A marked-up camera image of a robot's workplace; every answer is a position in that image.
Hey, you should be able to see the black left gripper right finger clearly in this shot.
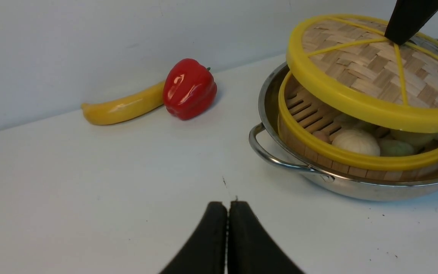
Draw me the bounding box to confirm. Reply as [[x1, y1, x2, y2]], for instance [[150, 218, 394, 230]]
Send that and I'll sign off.
[[227, 201, 303, 274]]

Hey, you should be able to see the stainless steel pot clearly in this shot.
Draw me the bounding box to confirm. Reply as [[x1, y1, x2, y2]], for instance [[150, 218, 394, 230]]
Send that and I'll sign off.
[[249, 38, 438, 202]]

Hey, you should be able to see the white textured round bun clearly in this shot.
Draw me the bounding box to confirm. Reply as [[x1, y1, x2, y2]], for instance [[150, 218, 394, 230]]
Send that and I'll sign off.
[[332, 129, 381, 156]]

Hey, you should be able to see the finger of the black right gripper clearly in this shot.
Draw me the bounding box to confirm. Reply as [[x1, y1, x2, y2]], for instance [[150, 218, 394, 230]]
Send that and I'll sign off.
[[384, 0, 438, 45]]

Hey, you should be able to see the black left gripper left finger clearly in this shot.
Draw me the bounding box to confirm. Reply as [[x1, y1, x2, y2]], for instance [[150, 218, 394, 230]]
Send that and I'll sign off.
[[161, 201, 228, 274]]

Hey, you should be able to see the green dumpling middle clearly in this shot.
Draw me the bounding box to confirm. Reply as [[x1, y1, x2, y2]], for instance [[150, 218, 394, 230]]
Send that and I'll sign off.
[[378, 139, 415, 157]]

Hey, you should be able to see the yellow rimmed woven steamer lid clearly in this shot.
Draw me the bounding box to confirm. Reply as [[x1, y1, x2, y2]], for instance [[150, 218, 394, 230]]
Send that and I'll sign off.
[[286, 14, 438, 133]]

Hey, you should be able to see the yellow rimmed bamboo steamer basket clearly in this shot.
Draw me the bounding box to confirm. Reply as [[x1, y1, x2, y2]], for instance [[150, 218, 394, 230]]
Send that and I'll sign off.
[[278, 72, 438, 182]]

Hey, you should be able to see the red toy bell pepper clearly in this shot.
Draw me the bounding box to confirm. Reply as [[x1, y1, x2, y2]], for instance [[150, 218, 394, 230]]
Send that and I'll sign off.
[[163, 58, 217, 120]]

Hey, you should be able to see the yellow toy banana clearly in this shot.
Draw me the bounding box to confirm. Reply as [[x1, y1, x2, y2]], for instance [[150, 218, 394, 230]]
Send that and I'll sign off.
[[81, 81, 165, 126]]

